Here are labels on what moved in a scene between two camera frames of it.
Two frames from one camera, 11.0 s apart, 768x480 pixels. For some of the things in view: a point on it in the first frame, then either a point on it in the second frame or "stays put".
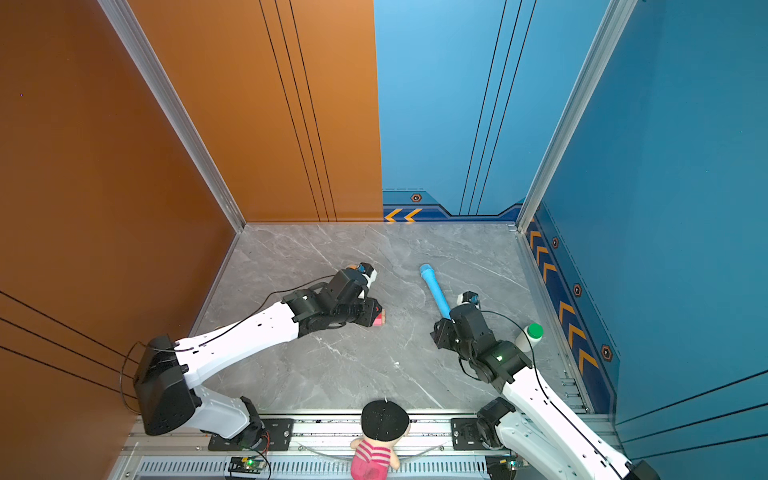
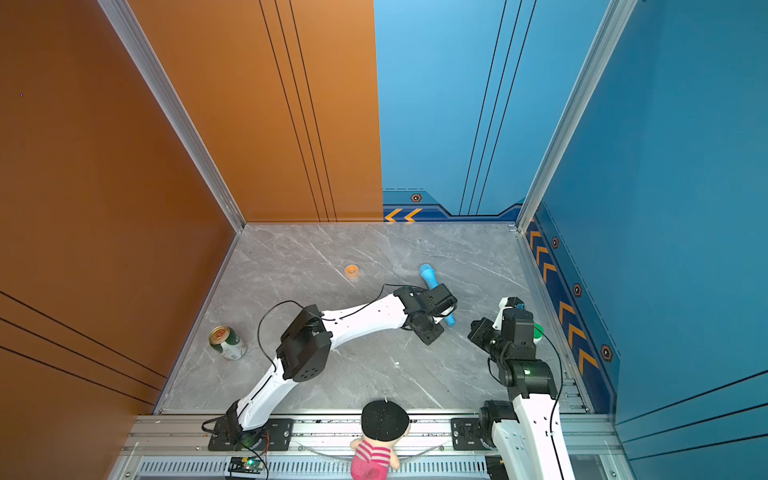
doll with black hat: (385, 423) stays put
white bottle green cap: (534, 332) stays put
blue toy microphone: (432, 279) stays put
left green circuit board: (252, 464) stays put
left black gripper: (371, 312) -> (431, 338)
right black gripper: (440, 335) -> (479, 327)
